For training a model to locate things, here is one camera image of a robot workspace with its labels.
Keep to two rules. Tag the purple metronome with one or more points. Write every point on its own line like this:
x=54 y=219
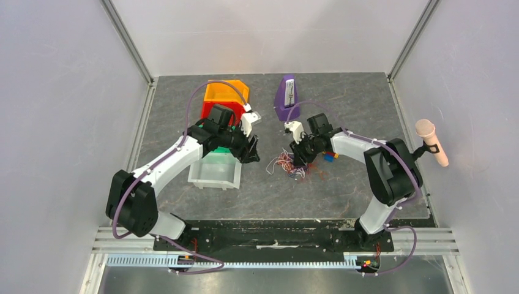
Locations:
x=286 y=97

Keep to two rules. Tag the pink microphone on stand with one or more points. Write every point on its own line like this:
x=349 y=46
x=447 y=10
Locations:
x=426 y=130

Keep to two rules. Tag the red plastic bin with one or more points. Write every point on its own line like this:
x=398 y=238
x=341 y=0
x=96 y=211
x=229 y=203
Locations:
x=236 y=107

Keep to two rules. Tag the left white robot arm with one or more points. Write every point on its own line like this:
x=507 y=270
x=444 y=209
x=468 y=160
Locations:
x=132 y=200

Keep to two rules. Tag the green plastic bin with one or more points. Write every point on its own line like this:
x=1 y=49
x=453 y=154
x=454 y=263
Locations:
x=222 y=150

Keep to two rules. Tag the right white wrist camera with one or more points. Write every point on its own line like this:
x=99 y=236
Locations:
x=296 y=129

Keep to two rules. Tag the toy brick stack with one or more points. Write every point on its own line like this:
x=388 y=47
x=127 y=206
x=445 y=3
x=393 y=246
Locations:
x=330 y=156

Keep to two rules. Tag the orange plastic bin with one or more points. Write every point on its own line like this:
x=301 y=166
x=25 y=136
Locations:
x=233 y=91

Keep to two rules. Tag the clear white plastic bin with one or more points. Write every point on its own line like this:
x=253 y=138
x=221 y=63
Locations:
x=216 y=170

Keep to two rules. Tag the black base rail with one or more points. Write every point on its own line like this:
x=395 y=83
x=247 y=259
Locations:
x=281 y=240

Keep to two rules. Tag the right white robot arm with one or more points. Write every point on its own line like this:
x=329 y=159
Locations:
x=391 y=168

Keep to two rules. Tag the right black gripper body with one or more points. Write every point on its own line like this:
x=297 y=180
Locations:
x=300 y=150

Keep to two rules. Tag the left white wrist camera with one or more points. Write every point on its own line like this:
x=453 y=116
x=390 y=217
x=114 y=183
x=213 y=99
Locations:
x=248 y=119

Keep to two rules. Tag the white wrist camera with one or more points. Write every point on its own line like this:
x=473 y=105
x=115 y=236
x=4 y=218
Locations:
x=248 y=119
x=296 y=129

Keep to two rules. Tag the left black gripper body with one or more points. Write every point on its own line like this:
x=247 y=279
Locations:
x=235 y=141

